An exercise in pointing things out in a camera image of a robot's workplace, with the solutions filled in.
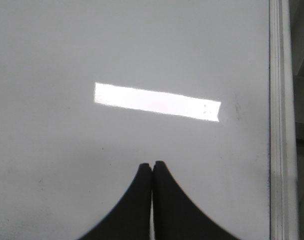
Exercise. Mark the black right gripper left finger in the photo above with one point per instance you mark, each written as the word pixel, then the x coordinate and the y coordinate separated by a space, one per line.
pixel 130 217

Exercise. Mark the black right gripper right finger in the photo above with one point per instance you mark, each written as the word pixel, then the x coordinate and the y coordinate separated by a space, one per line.
pixel 175 216

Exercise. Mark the white whiteboard with aluminium frame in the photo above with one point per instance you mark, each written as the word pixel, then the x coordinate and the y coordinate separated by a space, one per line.
pixel 89 89

